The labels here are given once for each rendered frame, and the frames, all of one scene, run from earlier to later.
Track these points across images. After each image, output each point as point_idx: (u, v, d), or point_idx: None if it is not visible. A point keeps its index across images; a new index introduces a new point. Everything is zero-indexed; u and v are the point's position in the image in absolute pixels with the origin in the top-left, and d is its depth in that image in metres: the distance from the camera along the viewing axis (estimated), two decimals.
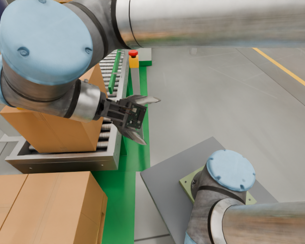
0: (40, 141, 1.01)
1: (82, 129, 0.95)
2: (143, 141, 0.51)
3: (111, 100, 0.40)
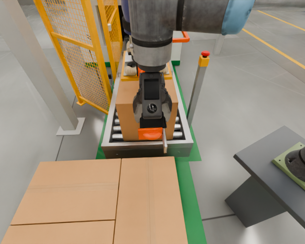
0: (132, 129, 1.17)
1: (174, 119, 1.10)
2: (166, 121, 0.51)
3: None
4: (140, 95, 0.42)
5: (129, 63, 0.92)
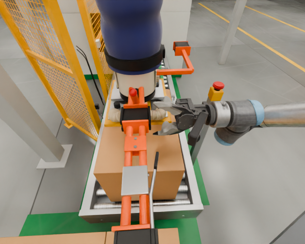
0: (121, 193, 0.86)
1: (177, 184, 0.80)
2: (155, 134, 0.56)
3: (200, 112, 0.51)
4: (190, 114, 0.49)
5: (116, 101, 0.71)
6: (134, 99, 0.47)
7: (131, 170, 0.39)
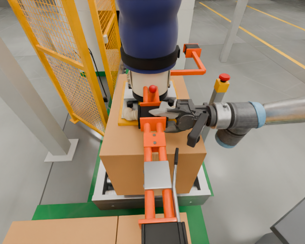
0: (129, 184, 0.76)
1: (195, 173, 0.69)
2: None
3: (201, 113, 0.51)
4: (190, 115, 0.49)
5: (129, 100, 0.72)
6: (152, 96, 0.47)
7: (153, 165, 0.38)
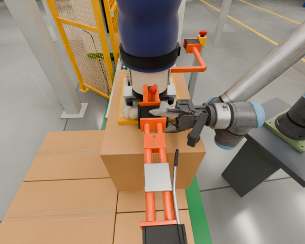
0: (129, 180, 0.77)
1: (194, 170, 0.70)
2: None
3: (201, 113, 0.51)
4: (190, 115, 0.49)
5: (129, 99, 0.71)
6: (152, 96, 0.47)
7: (153, 167, 0.39)
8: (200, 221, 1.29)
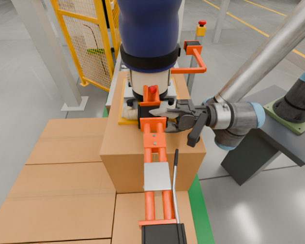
0: (129, 181, 0.77)
1: (194, 171, 0.70)
2: None
3: (201, 113, 0.51)
4: (190, 115, 0.49)
5: (129, 99, 0.72)
6: (152, 96, 0.47)
7: (153, 166, 0.39)
8: (199, 208, 1.30)
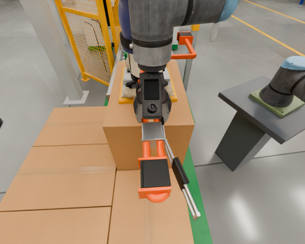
0: (128, 157, 0.86)
1: (186, 145, 0.79)
2: (164, 121, 0.51)
3: None
4: (140, 95, 0.42)
5: (128, 82, 0.81)
6: None
7: (149, 125, 0.48)
8: (193, 191, 1.40)
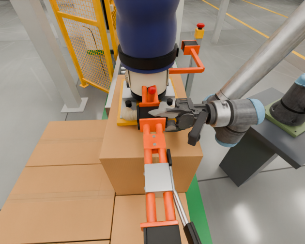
0: (128, 184, 0.78)
1: (192, 173, 0.71)
2: None
3: (200, 111, 0.51)
4: (190, 114, 0.49)
5: (128, 100, 0.71)
6: (151, 97, 0.47)
7: (153, 168, 0.39)
8: (197, 209, 1.32)
